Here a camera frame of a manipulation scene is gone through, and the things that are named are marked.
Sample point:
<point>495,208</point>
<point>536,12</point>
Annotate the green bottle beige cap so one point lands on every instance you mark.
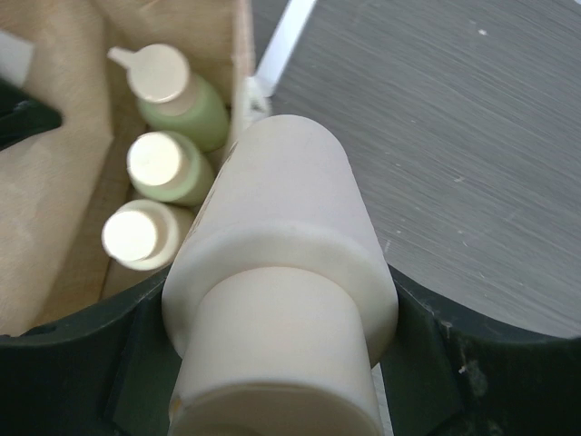
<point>168,167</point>

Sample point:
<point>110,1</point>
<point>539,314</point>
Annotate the green pump bottle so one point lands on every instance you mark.
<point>171,97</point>

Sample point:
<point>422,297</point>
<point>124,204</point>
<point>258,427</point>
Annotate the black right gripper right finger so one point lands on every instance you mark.
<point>454,371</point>

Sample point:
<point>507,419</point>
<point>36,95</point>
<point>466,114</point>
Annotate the white clothes rack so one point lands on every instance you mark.
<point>282,44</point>

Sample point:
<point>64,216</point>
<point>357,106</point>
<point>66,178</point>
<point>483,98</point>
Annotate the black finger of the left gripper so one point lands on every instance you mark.
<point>23,116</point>

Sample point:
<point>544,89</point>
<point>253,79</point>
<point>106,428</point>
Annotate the brown canvas bag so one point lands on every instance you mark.
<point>59,187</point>

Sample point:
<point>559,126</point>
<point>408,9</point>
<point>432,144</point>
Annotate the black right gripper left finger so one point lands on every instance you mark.
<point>108,369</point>

